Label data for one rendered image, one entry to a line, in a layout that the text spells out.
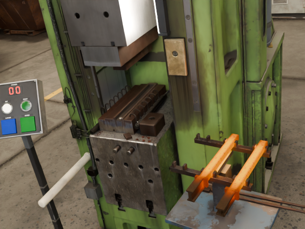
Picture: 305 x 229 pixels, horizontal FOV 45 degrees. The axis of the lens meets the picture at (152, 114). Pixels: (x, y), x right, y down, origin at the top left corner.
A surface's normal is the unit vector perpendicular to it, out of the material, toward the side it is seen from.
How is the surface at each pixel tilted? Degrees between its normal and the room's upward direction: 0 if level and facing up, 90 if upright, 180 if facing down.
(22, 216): 0
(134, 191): 90
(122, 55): 90
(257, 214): 0
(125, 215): 90
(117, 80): 90
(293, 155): 0
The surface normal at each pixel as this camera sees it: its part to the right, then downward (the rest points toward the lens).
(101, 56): -0.41, 0.48
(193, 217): -0.14, -0.87
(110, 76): 0.90, 0.08
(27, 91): -0.07, -0.04
